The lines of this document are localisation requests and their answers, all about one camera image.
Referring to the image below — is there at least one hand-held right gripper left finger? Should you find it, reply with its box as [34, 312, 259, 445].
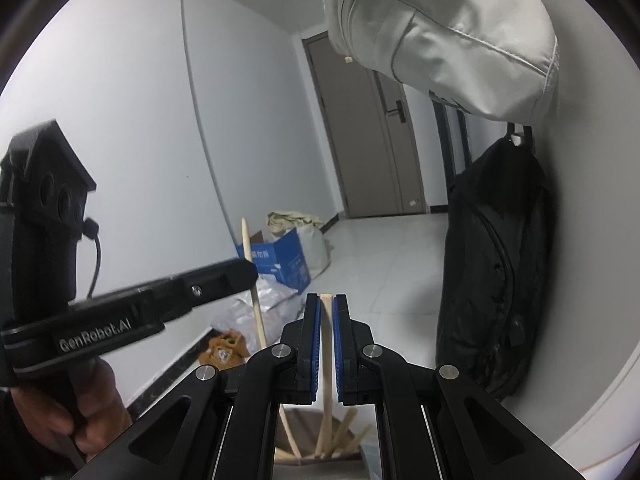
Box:
[70, 292, 323, 480]

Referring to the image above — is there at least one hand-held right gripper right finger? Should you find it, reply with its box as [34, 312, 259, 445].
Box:
[331, 294, 583, 480]

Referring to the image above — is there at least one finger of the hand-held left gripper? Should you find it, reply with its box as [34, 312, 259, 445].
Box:
[142, 257, 259, 321]

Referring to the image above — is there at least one white oval utensil holder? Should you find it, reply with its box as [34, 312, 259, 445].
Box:
[273, 405, 383, 480]

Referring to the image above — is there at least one person's left hand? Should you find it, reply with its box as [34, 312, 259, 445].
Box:
[7, 355, 133, 463]

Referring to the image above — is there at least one silver plastic bag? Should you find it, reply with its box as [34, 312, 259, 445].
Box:
[235, 277, 301, 321]

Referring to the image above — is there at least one blue cardboard box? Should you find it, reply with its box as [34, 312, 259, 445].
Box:
[236, 227, 312, 295]

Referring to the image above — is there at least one brown plush slipper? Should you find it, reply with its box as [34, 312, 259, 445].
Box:
[199, 330, 251, 368]

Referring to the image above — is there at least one white sack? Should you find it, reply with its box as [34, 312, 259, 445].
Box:
[297, 225, 332, 276]

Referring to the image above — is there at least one beige cloth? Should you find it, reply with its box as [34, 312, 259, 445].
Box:
[266, 211, 326, 233]

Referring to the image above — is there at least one black backpack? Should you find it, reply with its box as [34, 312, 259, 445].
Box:
[435, 122, 553, 401]

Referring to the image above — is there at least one grey door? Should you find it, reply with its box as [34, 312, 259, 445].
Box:
[301, 30, 428, 219]

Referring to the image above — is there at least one black coat rack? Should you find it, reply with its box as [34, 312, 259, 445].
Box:
[430, 92, 473, 206]

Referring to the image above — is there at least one white jacket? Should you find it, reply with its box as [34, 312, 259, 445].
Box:
[320, 0, 560, 126]

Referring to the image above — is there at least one black cable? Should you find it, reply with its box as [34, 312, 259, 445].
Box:
[82, 216, 103, 298]

